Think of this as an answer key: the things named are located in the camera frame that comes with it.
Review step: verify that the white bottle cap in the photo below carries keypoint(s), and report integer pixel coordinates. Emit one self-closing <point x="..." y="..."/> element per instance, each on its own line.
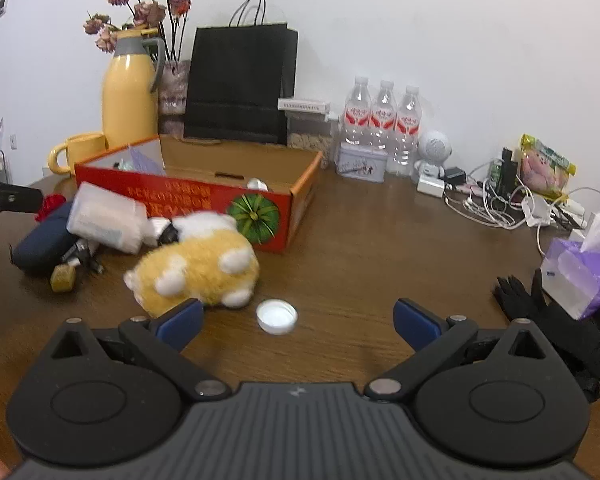
<point x="277" y="316"/>

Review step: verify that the black upright device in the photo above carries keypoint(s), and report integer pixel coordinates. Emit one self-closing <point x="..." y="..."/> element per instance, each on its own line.
<point x="507" y="170"/>

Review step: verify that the red cardboard box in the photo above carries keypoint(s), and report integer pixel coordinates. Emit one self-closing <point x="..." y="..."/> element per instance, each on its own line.
<point x="195" y="205"/>

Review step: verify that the small black object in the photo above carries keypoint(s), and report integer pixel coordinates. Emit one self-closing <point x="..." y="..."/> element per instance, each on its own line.
<point x="166" y="232"/>

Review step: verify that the navy zip pouch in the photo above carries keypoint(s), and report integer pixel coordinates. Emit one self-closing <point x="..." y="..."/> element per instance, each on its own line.
<point x="40" y="242"/>

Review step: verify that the white charger block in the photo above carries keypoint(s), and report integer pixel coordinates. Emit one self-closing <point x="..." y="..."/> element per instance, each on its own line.
<point x="431" y="186"/>

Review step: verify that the small yellow block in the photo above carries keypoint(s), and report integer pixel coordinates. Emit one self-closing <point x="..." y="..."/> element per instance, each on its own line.
<point x="63" y="278"/>

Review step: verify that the black paper bag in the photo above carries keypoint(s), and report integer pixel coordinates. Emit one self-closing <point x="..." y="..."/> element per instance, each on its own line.
<point x="240" y="85"/>

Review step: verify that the black power adapter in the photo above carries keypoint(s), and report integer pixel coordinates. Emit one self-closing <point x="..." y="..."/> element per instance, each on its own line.
<point x="455" y="176"/>

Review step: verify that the white flat box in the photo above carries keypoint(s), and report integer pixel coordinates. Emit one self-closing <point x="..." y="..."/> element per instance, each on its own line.
<point x="302" y="105"/>

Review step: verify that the black glove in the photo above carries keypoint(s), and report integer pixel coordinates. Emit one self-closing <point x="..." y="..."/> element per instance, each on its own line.
<point x="575" y="345"/>
<point x="517" y="292"/>

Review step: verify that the white plastic packet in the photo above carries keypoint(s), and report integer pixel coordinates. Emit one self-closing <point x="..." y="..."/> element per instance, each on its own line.
<point x="105" y="217"/>

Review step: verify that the lilac tin box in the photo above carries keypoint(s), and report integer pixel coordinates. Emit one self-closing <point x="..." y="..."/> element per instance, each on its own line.
<point x="360" y="162"/>

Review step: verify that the yellow mug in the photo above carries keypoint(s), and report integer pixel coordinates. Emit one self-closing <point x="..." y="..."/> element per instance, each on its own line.
<point x="80" y="152"/>

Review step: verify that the orange and white plush toy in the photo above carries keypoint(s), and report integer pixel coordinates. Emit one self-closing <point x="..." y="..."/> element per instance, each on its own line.
<point x="200" y="265"/>

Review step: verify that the dried flower bouquet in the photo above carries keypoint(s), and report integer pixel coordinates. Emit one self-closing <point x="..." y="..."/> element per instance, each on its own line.
<point x="147" y="10"/>

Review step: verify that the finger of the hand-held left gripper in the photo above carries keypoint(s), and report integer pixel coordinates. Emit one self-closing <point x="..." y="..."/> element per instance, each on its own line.
<point x="15" y="199"/>

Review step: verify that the glass vase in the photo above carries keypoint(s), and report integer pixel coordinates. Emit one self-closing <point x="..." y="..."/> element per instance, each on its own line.
<point x="172" y="90"/>

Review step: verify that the white plug adapter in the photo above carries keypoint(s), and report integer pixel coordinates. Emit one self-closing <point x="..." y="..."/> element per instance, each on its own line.
<point x="536" y="210"/>

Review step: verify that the purple tissue pack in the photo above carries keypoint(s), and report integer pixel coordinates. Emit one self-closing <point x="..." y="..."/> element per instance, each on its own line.
<point x="580" y="275"/>

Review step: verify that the white robot toy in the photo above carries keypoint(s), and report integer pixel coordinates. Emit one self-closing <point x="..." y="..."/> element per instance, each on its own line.
<point x="434" y="152"/>

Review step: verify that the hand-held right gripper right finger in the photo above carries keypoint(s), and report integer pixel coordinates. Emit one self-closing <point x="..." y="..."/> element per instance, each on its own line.
<point x="416" y="322"/>

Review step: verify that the clear seed container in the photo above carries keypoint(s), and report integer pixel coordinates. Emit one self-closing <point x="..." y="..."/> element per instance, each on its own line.
<point x="307" y="135"/>

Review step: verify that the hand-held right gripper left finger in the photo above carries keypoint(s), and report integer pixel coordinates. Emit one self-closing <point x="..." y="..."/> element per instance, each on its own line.
<point x="181" y="322"/>

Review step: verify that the yellow thermos jug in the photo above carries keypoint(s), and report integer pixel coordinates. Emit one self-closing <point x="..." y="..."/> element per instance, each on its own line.
<point x="127" y="95"/>

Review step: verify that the wall socket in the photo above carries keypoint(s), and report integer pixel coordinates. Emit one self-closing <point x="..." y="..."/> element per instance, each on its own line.
<point x="13" y="140"/>

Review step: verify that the red artificial flower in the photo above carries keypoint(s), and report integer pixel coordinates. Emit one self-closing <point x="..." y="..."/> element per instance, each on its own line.
<point x="50" y="205"/>

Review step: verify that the yellow snack bag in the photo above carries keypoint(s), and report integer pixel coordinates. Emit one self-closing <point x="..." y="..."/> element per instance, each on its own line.
<point x="547" y="165"/>

